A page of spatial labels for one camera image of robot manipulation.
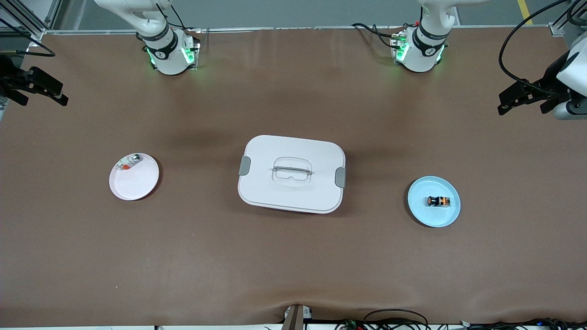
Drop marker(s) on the light blue round plate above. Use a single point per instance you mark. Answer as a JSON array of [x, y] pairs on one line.
[[433, 215]]

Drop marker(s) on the white lidded storage box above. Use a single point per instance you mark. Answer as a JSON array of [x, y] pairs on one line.
[[293, 197]]

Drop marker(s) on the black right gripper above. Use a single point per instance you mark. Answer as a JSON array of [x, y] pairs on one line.
[[10, 76]]

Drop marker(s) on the pink round plate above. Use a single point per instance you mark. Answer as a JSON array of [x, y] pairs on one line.
[[135, 181]]

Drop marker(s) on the small clear red switch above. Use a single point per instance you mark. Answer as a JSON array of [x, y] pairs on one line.
[[128, 162]]

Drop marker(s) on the brown table mat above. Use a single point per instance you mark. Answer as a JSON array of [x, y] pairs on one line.
[[293, 266]]

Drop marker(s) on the silver table edge rail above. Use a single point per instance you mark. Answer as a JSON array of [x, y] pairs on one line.
[[275, 29]]

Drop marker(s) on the grey box latch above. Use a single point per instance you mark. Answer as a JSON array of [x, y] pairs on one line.
[[340, 177], [244, 165]]

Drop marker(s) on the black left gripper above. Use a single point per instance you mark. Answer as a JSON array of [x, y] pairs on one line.
[[547, 85]]

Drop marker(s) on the orange black push switch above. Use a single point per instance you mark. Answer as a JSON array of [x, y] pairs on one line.
[[438, 201]]

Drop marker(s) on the brown camera mount post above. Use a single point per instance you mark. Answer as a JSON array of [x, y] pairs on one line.
[[296, 318]]

